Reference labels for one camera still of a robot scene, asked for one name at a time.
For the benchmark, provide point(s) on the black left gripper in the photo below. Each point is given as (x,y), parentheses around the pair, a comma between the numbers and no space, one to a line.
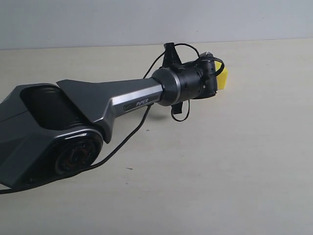
(174,80)

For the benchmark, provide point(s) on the yellow foam cube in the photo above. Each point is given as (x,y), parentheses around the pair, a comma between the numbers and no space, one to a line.
(222,77)

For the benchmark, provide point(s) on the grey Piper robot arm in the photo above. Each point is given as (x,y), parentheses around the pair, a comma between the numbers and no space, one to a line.
(54,131)

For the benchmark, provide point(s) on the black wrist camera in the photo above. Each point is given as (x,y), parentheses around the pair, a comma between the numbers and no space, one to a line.
(207,55)

